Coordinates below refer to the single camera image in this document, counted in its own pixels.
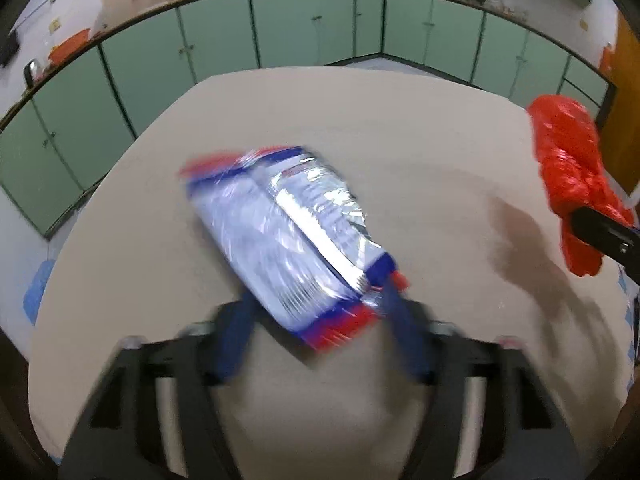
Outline wooden door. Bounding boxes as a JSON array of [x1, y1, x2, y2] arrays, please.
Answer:
[[597, 12, 640, 128]]

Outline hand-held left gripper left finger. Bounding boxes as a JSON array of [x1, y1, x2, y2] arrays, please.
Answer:
[[57, 300, 256, 480]]

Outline blue white red snack packet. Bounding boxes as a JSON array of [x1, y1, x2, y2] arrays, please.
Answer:
[[178, 145, 411, 353]]

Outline dark hanging towel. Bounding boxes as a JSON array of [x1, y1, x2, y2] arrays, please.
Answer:
[[0, 32, 21, 67]]

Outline orange plastic basin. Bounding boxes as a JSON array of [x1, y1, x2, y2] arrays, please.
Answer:
[[50, 30, 91, 63]]

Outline green base cabinets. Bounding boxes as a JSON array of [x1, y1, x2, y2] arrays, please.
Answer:
[[0, 0, 616, 241]]

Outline blue plastic bag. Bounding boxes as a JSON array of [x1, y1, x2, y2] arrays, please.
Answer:
[[22, 260, 55, 326]]

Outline white lace table cloth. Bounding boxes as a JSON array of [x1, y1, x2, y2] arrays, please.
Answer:
[[617, 265, 638, 386]]

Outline red plastic bag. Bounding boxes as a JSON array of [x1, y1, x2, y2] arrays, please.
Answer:
[[526, 94, 636, 277]]

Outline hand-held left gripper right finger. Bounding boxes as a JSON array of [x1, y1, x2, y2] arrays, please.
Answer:
[[382, 282, 586, 480]]

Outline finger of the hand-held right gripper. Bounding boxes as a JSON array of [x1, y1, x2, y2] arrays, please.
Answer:
[[570, 205, 640, 281]]

